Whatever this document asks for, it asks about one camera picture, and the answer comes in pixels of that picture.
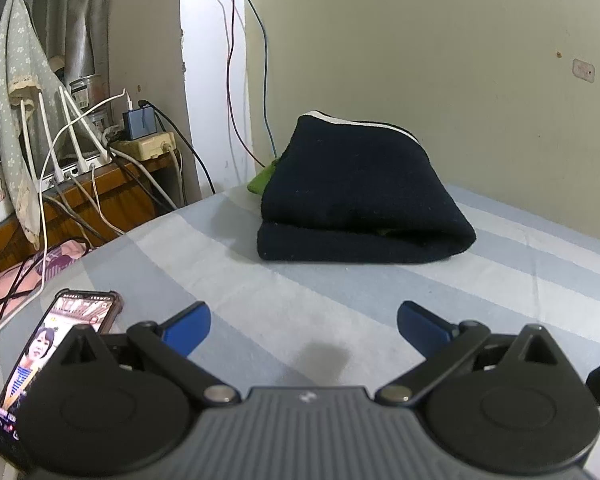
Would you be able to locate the smartphone in dark case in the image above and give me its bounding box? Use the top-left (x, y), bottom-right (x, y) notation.
top-left (0, 289), bottom-right (124, 472)

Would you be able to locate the white wall plate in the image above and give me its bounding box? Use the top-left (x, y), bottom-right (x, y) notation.
top-left (572, 58), bottom-right (596, 84)

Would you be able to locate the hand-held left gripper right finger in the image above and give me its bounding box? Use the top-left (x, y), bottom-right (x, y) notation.
top-left (374, 301), bottom-right (563, 407)

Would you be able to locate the floral grey cloth cover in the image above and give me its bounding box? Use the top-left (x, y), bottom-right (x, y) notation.
top-left (0, 0), bottom-right (76, 252)

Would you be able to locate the white charging cable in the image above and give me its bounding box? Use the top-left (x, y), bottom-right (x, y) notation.
top-left (0, 88), bottom-right (134, 352)

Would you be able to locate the dark thin cable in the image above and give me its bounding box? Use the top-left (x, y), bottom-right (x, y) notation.
top-left (229, 0), bottom-right (279, 162)

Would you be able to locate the striped blue bed sheet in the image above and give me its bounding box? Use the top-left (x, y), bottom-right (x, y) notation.
top-left (0, 182), bottom-right (600, 480)

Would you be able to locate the grey curtain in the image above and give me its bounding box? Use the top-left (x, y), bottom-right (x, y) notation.
top-left (0, 0), bottom-right (122, 111)

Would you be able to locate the cream power strip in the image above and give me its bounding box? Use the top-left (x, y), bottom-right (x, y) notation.
top-left (108, 131), bottom-right (178, 162)

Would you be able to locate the metal tin can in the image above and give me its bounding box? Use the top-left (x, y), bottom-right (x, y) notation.
top-left (69, 74), bottom-right (106, 111)

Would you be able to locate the black charger cable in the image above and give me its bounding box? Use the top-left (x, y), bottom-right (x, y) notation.
top-left (138, 100), bottom-right (217, 196)

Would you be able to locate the blue charger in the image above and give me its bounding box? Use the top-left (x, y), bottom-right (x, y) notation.
top-left (122, 107), bottom-right (160, 141)

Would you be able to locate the green and navy knit sweater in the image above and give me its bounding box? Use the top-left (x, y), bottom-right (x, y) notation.
top-left (247, 110), bottom-right (477, 264)

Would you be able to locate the white router with antennas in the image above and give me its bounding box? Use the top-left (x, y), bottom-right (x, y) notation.
top-left (19, 86), bottom-right (115, 192)

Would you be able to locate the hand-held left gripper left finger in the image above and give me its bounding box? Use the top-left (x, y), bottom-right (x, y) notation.
top-left (50, 301), bottom-right (242, 407)

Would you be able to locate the wooden cabinet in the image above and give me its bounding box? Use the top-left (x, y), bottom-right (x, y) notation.
top-left (0, 150), bottom-right (182, 291)

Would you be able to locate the thin white hanging cable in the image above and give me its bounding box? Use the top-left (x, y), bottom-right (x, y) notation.
top-left (214, 0), bottom-right (247, 187)

